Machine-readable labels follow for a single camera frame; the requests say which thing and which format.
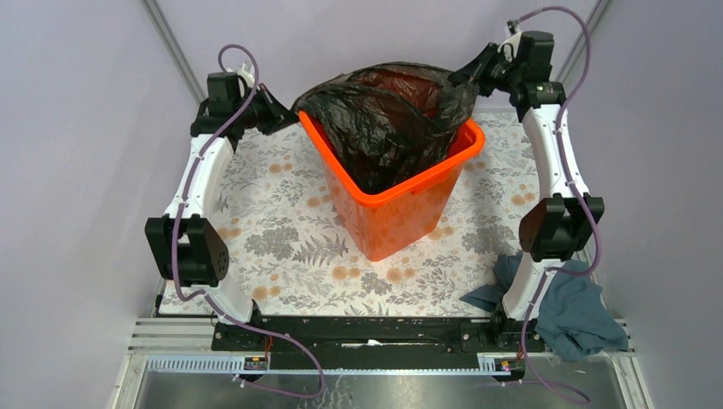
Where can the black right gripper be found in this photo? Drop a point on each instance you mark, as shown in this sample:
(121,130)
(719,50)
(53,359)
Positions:
(476,68)

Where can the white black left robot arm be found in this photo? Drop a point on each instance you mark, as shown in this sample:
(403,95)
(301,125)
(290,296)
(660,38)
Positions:
(187,250)

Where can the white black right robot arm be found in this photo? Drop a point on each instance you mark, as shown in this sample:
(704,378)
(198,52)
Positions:
(567,214)

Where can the floral patterned table mat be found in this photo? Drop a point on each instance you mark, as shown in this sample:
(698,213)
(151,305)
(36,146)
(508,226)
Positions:
(291,253)

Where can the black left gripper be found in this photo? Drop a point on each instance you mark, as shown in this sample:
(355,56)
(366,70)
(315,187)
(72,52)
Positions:
(278,116)

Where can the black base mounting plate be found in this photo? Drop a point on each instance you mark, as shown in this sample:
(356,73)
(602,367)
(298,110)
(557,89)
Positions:
(376,343)

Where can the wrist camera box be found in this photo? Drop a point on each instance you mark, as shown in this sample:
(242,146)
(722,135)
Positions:
(246,74)
(509,48)

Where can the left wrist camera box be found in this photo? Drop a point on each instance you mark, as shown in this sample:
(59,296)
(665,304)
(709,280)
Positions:
(246,74)

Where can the black plastic trash bag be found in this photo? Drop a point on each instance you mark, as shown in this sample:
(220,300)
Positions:
(389,122)

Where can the orange plastic trash bin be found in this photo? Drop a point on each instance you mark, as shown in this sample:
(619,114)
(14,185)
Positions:
(385,223)

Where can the aluminium front rail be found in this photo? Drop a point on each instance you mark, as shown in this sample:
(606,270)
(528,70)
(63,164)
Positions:
(185,343)

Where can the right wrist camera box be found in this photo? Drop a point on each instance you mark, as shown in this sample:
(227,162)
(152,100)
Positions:
(509,48)

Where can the grey-blue cloth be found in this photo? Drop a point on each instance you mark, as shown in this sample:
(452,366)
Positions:
(572,319)

